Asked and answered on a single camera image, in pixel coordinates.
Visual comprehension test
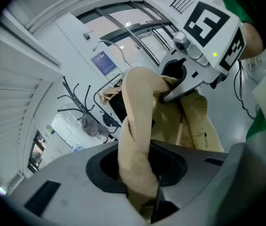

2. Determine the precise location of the person's right forearm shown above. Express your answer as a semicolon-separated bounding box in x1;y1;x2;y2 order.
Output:
240;22;266;61

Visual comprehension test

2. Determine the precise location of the white floor plan poster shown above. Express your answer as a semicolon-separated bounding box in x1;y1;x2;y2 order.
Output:
106;67;122;82

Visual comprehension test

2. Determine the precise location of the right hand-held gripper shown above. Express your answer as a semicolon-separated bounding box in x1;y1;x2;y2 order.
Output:
159;1;246;103

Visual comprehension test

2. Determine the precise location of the beige shirt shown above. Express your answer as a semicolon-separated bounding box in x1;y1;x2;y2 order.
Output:
117;66;225;222

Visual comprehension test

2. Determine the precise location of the black cap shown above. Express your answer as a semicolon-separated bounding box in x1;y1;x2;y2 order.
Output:
101;111;122;134

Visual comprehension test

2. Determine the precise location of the person's green t-shirt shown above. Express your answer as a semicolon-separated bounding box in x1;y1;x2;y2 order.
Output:
214;0;266;140

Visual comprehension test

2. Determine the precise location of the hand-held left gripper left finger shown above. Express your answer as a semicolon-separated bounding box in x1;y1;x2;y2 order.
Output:
7;140;158;226

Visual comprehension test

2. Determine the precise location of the white marbled panel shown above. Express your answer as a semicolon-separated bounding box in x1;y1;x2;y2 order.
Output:
51;109;102;151

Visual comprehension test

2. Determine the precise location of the black hanging garment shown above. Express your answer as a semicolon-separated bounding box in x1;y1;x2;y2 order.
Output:
109;93;128;125

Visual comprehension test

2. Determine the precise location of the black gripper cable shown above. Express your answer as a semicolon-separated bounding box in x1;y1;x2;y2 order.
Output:
233;59;258;120

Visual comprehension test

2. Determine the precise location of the black framed glass door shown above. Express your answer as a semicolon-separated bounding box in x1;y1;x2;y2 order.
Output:
75;0;180;67

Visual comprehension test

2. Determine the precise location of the row of wooden hangers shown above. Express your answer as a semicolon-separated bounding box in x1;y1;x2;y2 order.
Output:
102;85;124;105

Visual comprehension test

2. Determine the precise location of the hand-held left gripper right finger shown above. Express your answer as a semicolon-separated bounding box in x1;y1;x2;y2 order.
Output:
149;139;230;224

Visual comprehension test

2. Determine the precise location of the black garment rack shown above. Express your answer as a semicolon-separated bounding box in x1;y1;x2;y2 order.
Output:
94;73;125;114

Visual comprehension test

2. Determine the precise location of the blue poster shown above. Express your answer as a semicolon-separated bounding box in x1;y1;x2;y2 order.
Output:
90;50;118;76

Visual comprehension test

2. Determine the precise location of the black metal coat rack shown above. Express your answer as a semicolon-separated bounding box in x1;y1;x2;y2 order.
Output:
57;76;119;141

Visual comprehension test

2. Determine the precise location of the grey cap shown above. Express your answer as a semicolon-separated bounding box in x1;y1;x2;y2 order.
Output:
81;113;110;138

